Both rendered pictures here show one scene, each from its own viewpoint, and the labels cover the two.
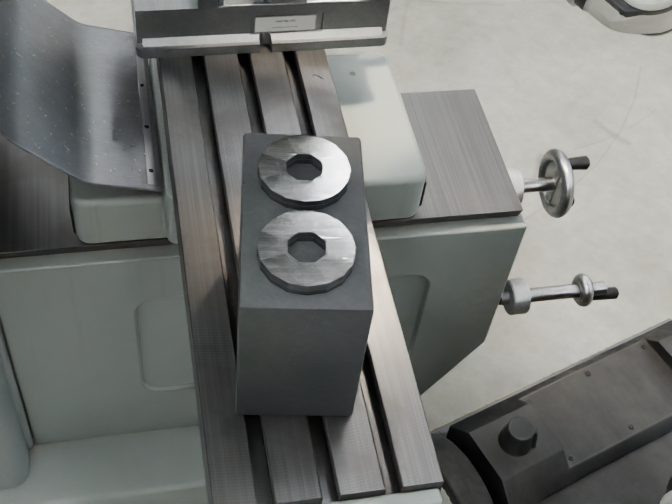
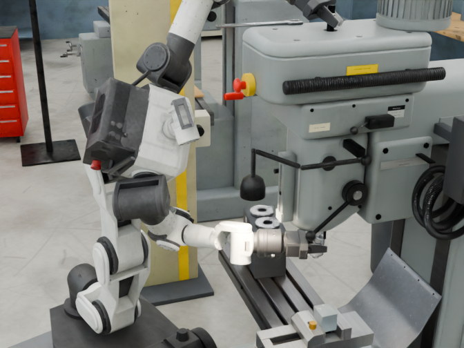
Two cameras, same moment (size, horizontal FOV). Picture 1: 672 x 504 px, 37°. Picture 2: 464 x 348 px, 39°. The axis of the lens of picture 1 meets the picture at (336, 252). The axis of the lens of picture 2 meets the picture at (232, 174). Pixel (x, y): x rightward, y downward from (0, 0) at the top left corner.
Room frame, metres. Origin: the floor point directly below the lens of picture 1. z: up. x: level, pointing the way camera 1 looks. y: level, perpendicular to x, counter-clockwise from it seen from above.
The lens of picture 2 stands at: (2.79, -0.14, 2.24)
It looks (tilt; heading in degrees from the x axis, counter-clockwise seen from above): 24 degrees down; 179
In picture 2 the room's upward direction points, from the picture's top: straight up
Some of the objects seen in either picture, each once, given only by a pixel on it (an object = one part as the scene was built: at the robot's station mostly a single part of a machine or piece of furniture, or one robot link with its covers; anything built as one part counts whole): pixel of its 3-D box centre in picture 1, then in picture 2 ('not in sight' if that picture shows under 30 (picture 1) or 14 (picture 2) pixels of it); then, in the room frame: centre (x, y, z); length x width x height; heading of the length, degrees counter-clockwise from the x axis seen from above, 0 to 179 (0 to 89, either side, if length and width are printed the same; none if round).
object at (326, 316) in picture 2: not in sight; (324, 317); (1.14, 0.19, 1.02); 0.06 x 0.05 x 0.06; 18
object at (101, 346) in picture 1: (252, 282); not in sight; (1.06, 0.14, 0.41); 0.80 x 0.30 x 0.60; 107
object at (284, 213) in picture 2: not in sight; (286, 186); (1.09, 0.06, 1.45); 0.04 x 0.04 x 0.21; 17
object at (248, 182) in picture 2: not in sight; (253, 185); (1.14, -0.04, 1.47); 0.07 x 0.07 x 0.06
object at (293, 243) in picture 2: not in sight; (286, 244); (1.05, 0.07, 1.23); 0.13 x 0.12 x 0.10; 178
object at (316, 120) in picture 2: not in sight; (339, 104); (1.05, 0.20, 1.68); 0.34 x 0.24 x 0.10; 107
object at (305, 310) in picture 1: (299, 271); (264, 239); (0.63, 0.03, 1.01); 0.22 x 0.12 x 0.20; 9
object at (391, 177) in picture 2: not in sight; (380, 166); (1.00, 0.35, 1.47); 0.24 x 0.19 x 0.26; 17
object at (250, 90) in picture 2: not in sight; (248, 84); (1.12, -0.06, 1.76); 0.06 x 0.02 x 0.06; 17
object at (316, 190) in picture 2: not in sight; (322, 174); (1.06, 0.17, 1.47); 0.21 x 0.19 x 0.32; 17
